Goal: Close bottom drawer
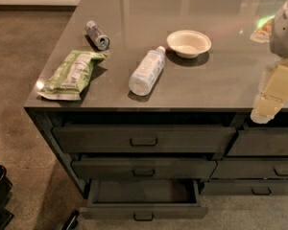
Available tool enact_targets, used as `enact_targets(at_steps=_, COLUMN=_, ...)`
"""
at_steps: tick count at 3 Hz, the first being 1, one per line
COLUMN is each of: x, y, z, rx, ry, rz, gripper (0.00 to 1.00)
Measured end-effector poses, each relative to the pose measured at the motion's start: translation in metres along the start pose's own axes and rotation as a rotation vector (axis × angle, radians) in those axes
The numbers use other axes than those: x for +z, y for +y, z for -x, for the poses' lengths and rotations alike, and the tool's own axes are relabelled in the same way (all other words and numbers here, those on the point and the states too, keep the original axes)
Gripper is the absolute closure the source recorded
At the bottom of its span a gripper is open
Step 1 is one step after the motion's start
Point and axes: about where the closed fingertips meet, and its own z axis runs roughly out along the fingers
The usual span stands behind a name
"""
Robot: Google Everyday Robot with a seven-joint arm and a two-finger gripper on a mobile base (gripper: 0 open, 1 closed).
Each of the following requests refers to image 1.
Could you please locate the silver drink can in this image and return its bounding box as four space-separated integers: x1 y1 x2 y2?
84 21 110 51

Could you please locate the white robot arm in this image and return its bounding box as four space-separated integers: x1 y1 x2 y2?
251 0 288 124

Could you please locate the grey drawer cabinet counter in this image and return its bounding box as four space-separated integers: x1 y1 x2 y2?
25 0 288 197

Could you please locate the white paper bowl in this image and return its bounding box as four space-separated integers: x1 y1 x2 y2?
167 30 211 58

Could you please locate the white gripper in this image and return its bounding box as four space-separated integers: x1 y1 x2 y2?
251 59 288 124

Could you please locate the black object at bottom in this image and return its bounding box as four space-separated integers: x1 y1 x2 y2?
61 210 79 230

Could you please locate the green snack bag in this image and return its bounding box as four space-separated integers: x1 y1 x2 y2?
38 50 109 101

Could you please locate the clear plastic water bottle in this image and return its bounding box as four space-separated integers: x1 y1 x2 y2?
129 46 165 96

